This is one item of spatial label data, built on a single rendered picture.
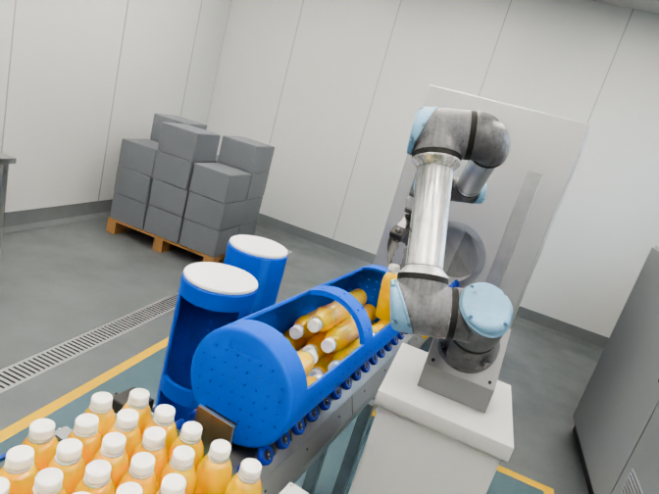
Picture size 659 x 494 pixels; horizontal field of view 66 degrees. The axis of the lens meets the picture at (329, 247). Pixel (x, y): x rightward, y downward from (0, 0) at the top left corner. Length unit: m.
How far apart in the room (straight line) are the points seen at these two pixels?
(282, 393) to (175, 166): 3.86
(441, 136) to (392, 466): 0.79
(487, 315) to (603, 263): 5.13
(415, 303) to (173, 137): 3.95
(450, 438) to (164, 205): 4.05
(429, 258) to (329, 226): 5.27
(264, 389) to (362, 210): 5.18
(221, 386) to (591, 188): 5.27
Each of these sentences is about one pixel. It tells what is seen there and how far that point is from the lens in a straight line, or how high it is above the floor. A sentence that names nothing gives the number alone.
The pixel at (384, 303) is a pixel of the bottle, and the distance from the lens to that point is 1.76.
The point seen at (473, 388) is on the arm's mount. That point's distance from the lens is 1.30.
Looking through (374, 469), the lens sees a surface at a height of 0.94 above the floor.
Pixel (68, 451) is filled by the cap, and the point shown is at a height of 1.10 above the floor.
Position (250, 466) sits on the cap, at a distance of 1.01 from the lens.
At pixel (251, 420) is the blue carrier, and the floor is 1.04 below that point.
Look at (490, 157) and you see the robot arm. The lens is 1.26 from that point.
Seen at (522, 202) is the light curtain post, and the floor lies 1.57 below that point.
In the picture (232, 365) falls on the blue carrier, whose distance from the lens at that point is 1.18.
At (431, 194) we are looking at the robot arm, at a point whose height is 1.61.
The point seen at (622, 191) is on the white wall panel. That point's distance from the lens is 6.13.
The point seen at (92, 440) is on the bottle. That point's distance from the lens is 1.07.
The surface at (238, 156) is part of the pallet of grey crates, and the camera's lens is 4.95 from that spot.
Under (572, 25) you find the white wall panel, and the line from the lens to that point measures 6.15.
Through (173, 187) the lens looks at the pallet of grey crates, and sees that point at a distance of 4.87.
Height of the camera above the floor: 1.74
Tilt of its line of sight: 15 degrees down
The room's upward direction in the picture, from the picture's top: 16 degrees clockwise
